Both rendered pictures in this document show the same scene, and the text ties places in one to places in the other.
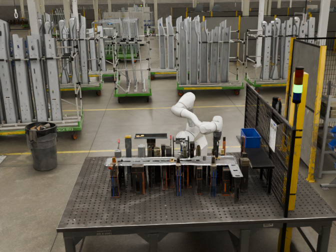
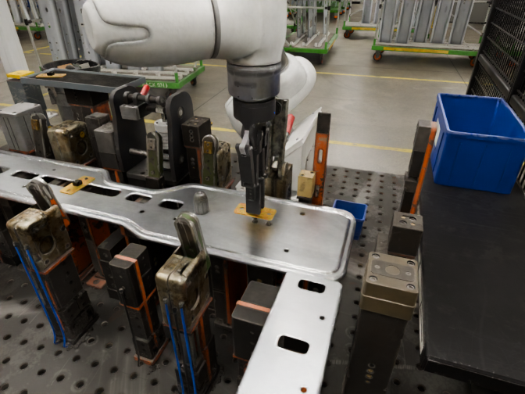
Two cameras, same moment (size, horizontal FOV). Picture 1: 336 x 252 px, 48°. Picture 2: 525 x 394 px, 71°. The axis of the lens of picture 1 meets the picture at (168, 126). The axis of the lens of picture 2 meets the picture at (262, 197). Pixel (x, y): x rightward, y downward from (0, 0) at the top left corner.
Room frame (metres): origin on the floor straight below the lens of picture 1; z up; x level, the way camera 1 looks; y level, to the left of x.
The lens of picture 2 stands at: (3.02, -0.73, 1.46)
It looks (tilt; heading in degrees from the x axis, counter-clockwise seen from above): 32 degrees down; 19
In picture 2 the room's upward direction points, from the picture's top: straight up
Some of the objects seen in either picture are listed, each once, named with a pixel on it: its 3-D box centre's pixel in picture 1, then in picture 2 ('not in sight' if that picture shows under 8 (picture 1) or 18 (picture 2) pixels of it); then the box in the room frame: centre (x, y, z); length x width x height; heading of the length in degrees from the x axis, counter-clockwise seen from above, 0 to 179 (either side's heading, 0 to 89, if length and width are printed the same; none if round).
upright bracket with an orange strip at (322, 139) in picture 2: (223, 158); (316, 211); (3.77, -0.61, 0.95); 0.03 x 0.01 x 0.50; 90
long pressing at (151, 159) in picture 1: (170, 161); (69, 187); (3.61, -0.02, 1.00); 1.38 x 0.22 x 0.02; 90
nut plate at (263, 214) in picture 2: not in sight; (255, 209); (3.62, -0.51, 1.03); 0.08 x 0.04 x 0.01; 90
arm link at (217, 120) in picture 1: (216, 123); (245, 8); (3.61, -0.50, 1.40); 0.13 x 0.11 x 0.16; 134
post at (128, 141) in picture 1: (129, 155); (42, 139); (3.95, 0.45, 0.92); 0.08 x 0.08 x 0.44; 0
